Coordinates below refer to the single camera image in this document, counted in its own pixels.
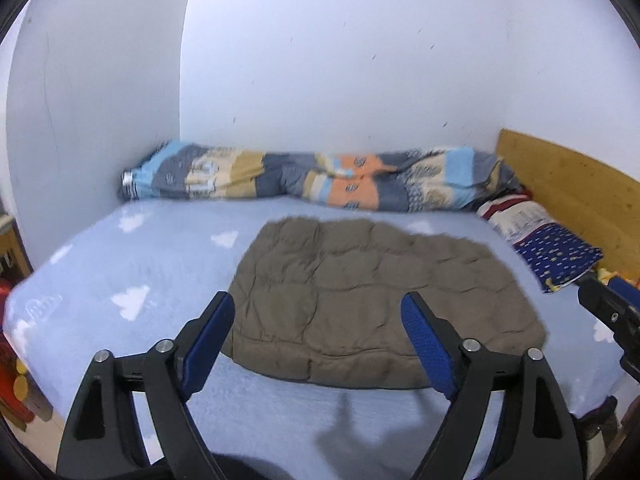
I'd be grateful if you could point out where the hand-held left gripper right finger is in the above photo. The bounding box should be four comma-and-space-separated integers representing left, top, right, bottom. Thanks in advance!
401, 291, 586, 480

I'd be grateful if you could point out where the wooden headboard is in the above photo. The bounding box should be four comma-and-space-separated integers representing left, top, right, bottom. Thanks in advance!
495, 128, 640, 281

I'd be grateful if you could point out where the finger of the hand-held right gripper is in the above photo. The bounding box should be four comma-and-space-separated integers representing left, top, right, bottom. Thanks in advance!
607, 275, 640, 307
577, 277, 640, 346

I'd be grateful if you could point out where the olive quilted jacket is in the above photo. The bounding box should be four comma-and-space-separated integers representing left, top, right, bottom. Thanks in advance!
220, 216, 548, 391

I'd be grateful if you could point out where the wooden cabinet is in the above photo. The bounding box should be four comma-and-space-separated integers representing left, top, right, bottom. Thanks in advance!
0, 214, 23, 281

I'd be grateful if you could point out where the light blue bed sheet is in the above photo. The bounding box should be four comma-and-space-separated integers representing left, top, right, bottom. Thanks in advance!
2, 195, 631, 471

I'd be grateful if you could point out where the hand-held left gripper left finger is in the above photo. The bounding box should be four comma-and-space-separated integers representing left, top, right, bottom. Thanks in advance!
56, 291, 236, 480

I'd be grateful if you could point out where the navy star print pillow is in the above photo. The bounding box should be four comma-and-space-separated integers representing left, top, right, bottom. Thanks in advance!
475, 199, 605, 295

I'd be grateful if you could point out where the patchwork print quilt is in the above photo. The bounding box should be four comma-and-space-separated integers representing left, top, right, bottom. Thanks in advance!
117, 140, 526, 215

